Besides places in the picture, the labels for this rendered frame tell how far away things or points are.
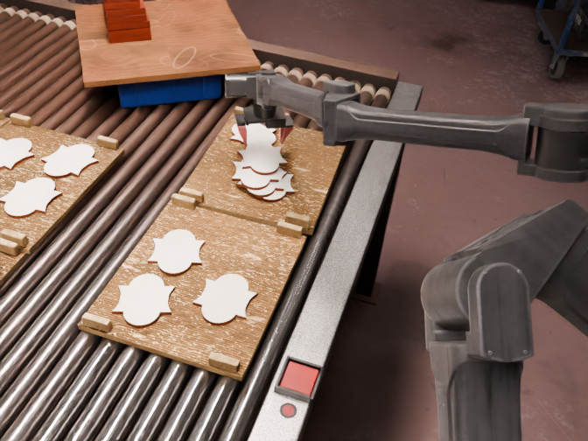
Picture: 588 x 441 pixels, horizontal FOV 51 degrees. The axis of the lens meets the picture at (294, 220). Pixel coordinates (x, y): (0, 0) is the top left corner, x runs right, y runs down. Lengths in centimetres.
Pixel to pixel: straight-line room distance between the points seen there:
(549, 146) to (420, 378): 157
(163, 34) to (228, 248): 87
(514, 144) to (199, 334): 69
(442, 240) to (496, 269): 246
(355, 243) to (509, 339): 104
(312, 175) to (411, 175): 167
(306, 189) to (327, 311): 38
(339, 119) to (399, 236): 188
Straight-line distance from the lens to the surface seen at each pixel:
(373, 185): 165
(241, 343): 124
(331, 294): 136
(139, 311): 130
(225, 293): 131
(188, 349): 124
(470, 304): 47
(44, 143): 179
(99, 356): 128
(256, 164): 159
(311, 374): 122
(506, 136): 96
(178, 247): 141
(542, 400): 251
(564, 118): 94
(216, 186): 158
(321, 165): 166
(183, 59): 191
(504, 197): 328
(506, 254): 49
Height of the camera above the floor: 194
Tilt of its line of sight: 42 degrees down
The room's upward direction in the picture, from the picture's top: 5 degrees clockwise
